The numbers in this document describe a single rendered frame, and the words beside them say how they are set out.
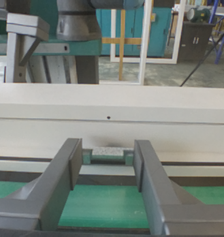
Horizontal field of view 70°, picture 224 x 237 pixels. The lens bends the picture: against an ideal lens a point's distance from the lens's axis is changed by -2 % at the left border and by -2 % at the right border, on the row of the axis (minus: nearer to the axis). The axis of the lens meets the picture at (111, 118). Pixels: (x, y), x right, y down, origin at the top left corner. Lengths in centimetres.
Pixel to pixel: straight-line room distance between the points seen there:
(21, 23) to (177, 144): 22
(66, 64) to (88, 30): 31
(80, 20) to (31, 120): 58
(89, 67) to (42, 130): 96
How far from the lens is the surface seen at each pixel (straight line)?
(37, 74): 109
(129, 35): 373
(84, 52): 73
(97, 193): 17
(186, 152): 20
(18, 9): 26
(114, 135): 16
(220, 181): 22
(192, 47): 383
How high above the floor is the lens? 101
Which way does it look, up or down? 36 degrees down
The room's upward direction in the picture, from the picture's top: 1 degrees clockwise
